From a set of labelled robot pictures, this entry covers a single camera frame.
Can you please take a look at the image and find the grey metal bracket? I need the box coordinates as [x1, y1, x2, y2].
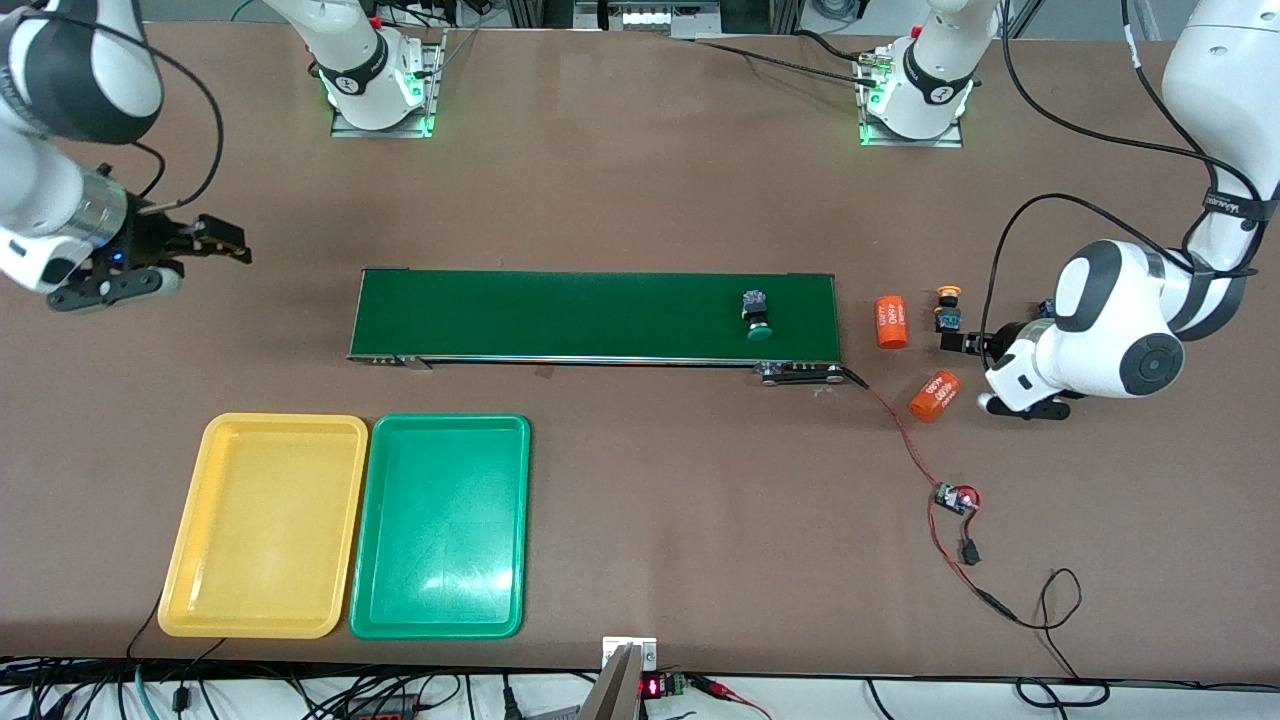
[578, 636, 659, 720]

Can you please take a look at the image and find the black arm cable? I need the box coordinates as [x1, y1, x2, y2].
[40, 8, 225, 216]
[985, 0, 1271, 346]

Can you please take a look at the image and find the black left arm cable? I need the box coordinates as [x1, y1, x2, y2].
[985, 0, 1271, 346]

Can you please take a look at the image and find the black floor cable loop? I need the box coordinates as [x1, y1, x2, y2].
[1015, 678, 1111, 709]

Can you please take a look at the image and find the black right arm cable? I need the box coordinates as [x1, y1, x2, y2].
[40, 8, 225, 216]

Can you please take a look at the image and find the orange 4680 cylinder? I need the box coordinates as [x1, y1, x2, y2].
[907, 370, 964, 425]
[874, 294, 909, 350]

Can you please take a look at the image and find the black cable on table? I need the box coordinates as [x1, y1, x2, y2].
[690, 28, 886, 86]

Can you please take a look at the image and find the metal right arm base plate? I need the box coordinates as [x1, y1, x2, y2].
[330, 28, 447, 139]

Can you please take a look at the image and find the thin black looped cable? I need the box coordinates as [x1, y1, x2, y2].
[1020, 568, 1084, 683]

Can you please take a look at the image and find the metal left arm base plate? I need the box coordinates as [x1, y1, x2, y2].
[858, 48, 967, 149]

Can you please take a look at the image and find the green mushroom push button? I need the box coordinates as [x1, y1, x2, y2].
[741, 289, 776, 344]

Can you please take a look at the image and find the thin black table edge cable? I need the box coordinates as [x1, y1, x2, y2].
[125, 595, 166, 663]

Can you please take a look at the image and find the red clip lead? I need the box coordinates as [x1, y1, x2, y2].
[690, 675, 773, 720]

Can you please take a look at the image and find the green belt conveyor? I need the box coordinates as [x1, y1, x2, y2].
[346, 267, 847, 388]

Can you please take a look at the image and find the green plastic tray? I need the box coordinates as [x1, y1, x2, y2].
[349, 413, 532, 641]

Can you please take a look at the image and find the yellow plastic tray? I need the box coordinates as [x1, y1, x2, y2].
[157, 412, 370, 640]

